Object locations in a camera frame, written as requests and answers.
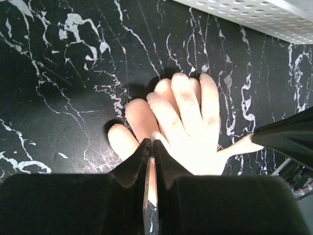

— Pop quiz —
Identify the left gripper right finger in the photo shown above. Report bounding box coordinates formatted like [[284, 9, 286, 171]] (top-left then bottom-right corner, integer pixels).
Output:
[[153, 141, 310, 235]]

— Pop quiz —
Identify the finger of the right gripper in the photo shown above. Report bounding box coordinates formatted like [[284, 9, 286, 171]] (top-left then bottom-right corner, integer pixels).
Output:
[[251, 107, 313, 170]]

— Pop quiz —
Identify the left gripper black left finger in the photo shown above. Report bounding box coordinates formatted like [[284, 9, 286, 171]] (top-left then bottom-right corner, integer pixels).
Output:
[[0, 139, 151, 235]]

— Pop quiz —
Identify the cream leather glove front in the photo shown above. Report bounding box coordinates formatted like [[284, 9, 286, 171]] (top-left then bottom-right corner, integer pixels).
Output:
[[108, 73, 262, 175]]

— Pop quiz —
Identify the white plastic storage basket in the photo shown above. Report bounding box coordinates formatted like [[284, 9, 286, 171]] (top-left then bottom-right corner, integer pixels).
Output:
[[178, 0, 313, 45]]

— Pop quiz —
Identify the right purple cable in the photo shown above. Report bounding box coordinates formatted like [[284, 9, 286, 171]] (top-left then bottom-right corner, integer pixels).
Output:
[[293, 182, 313, 196]]

